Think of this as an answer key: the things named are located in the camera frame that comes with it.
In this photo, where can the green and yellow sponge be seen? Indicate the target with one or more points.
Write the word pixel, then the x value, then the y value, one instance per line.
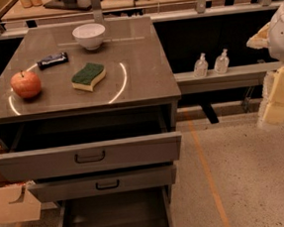
pixel 88 76

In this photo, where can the red apple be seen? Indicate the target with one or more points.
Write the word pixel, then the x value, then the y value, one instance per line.
pixel 26 84

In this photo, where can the white ceramic bowl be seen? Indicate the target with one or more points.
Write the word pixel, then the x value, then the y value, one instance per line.
pixel 89 36

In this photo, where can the dark snack bar wrapper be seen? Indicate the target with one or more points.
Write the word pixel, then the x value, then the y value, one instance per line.
pixel 52 60

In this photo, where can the clear sanitizer bottle right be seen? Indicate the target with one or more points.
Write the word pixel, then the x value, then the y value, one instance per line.
pixel 222 62

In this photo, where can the cardboard box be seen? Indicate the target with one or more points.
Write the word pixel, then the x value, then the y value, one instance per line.
pixel 17 204

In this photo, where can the black monitor base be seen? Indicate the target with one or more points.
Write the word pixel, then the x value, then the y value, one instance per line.
pixel 77 5

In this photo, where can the clear sanitizer bottle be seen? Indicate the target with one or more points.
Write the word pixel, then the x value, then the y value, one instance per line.
pixel 201 66
pixel 222 62

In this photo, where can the grey drawer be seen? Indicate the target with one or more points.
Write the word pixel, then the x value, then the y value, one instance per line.
pixel 103 184
pixel 89 143
pixel 139 208

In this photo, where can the grey top drawer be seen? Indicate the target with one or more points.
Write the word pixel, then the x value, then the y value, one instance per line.
pixel 89 143

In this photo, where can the grey bottom drawer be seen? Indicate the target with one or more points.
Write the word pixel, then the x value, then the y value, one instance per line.
pixel 139 208

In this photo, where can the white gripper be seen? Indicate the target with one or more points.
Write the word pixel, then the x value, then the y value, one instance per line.
pixel 283 36

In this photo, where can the grey middle drawer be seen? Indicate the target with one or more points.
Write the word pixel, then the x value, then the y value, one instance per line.
pixel 103 184

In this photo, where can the grey metal rail shelf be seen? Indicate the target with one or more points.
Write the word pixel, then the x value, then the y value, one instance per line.
pixel 235 77

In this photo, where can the clear sanitizer bottle left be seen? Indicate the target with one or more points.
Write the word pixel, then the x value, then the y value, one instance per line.
pixel 201 66

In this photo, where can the grey drawer cabinet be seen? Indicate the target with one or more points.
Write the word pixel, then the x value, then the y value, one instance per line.
pixel 137 75

